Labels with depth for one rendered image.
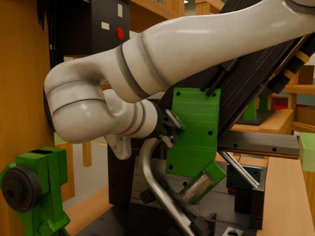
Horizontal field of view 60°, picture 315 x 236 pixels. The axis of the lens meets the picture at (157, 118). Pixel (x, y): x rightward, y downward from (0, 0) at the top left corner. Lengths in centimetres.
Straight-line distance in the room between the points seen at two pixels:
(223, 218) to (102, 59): 64
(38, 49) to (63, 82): 35
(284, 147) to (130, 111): 44
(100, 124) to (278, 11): 23
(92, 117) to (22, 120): 34
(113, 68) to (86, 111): 6
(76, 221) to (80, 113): 59
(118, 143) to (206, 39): 28
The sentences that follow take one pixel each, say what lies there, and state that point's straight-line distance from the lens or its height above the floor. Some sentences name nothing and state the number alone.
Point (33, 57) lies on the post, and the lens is 67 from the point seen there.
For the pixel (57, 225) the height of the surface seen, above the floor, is 104.
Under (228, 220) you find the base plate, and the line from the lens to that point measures 84.
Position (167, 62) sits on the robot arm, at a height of 131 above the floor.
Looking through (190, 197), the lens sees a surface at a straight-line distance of 62.
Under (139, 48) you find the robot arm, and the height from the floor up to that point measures 133.
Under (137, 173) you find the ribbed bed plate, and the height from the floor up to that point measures 105.
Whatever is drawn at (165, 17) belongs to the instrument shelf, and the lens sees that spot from 101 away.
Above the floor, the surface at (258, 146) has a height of 112.
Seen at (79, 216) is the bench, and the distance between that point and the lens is 91.
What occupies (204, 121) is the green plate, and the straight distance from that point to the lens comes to 64.
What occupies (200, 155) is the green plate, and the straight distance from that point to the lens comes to 64.
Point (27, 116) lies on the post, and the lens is 66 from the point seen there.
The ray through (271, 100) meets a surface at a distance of 435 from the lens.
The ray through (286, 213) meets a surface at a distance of 93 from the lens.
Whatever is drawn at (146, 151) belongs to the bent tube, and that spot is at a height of 112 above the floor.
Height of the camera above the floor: 130
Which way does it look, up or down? 9 degrees down
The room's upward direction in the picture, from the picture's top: straight up
